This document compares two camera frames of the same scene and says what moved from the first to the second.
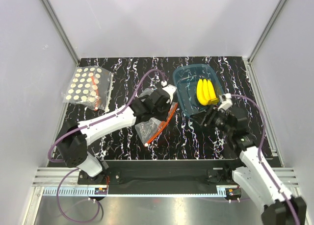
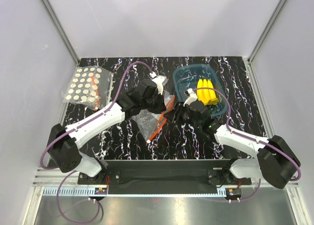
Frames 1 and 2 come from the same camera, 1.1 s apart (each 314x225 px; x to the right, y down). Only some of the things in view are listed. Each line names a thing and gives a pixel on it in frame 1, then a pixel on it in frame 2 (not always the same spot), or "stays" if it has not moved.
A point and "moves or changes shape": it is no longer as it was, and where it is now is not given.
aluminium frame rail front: x=65 y=182 stays
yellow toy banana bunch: x=205 y=92 stays
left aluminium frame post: x=58 y=26 stays
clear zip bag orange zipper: x=148 y=129 moves or changes shape
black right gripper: x=205 y=116 -> x=174 y=114
